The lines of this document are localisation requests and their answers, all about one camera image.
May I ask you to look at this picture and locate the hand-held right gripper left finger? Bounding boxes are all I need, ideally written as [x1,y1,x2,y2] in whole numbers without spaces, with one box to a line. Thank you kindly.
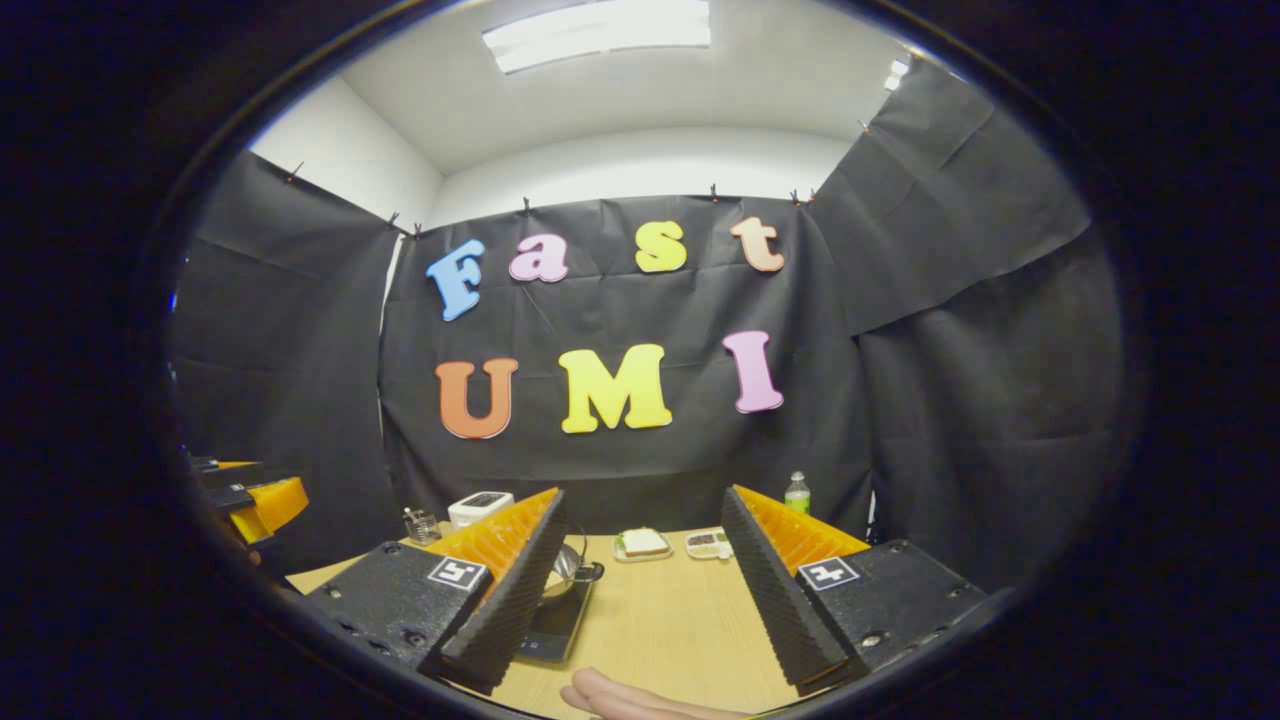
[305,487,571,698]

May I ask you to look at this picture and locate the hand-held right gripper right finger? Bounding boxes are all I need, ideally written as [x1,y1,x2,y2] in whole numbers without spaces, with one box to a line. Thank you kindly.
[722,485,991,698]

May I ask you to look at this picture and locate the black induction cooktop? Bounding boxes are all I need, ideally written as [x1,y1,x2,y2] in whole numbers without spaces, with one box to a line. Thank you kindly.
[515,575,596,664]

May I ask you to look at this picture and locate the stainless steel pot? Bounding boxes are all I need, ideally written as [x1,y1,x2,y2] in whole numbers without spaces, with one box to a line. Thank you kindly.
[540,543,606,601]

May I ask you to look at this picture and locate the white toaster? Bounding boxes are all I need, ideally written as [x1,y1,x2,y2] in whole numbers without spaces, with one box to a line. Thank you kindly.
[447,491,515,531]

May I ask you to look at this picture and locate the small sandwich plate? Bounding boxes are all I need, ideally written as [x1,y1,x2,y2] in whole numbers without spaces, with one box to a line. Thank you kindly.
[612,533,674,563]

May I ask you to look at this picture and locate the black backdrop cloth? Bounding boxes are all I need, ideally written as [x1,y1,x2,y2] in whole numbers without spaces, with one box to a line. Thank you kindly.
[165,50,1126,591]

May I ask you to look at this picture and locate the large ceiling light panel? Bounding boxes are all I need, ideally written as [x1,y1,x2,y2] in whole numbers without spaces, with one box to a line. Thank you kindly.
[482,0,713,76]

